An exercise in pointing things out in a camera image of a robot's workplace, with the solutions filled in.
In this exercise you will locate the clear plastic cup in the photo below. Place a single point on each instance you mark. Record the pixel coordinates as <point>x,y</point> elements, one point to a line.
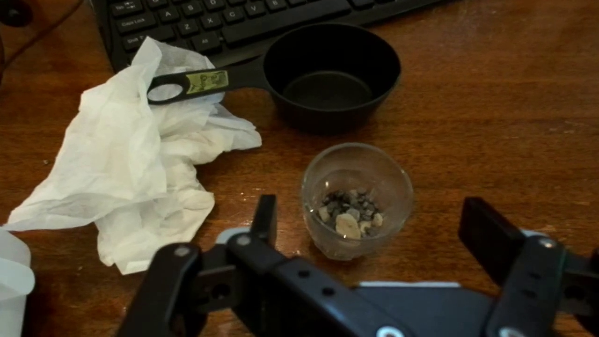
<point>356,170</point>

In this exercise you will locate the black computer keyboard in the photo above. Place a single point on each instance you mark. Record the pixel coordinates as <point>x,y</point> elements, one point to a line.
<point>250,25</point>

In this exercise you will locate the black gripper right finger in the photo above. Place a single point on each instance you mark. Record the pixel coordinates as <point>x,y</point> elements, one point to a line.
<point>530,287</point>

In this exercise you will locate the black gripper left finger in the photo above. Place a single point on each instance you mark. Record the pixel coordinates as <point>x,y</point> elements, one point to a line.
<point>281,287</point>

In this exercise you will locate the small grey stones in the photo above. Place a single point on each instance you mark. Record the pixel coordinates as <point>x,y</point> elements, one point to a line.
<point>349,216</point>

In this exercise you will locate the white translucent plastic piece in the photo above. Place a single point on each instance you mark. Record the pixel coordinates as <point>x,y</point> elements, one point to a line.
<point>12,282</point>

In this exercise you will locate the black measuring cup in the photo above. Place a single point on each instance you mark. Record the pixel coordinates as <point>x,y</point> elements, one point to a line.
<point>330,95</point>

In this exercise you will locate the white crumpled tissue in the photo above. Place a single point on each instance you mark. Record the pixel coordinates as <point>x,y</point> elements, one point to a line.
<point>124,156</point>

